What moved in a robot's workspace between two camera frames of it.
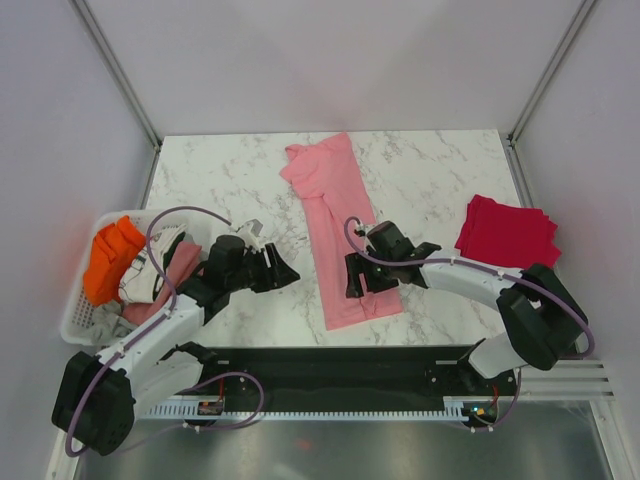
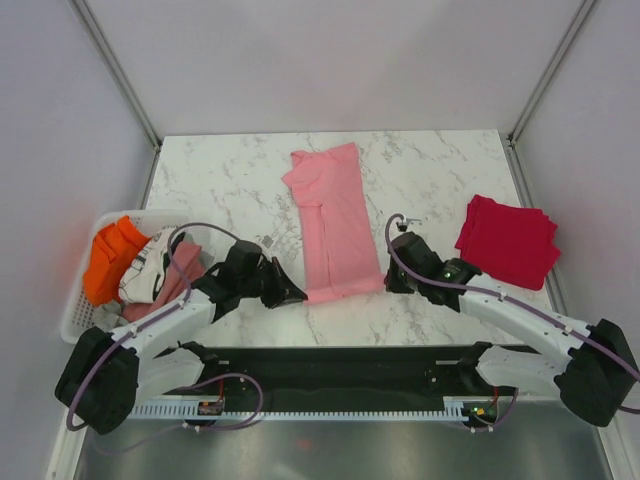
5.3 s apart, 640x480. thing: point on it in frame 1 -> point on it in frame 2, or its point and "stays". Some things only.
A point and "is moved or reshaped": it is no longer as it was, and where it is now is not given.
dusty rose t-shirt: x=178 y=262 stays
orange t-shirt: x=113 y=249 stays
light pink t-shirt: x=328 y=182 is moved or reshaped
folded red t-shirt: x=508 y=235 stays
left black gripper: x=278 y=274 -> x=284 y=290
